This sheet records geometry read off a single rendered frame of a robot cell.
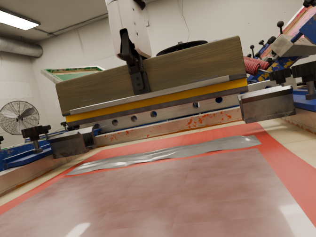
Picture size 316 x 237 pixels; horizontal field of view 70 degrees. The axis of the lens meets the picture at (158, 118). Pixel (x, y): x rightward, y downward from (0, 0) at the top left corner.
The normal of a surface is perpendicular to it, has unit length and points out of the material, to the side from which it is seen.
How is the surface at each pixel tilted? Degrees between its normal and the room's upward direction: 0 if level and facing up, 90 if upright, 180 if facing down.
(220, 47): 90
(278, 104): 90
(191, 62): 90
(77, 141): 90
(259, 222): 0
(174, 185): 0
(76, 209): 0
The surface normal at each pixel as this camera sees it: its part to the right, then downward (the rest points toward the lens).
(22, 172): 0.95, -0.20
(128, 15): -0.05, -0.03
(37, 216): -0.22, -0.97
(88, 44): -0.24, 0.13
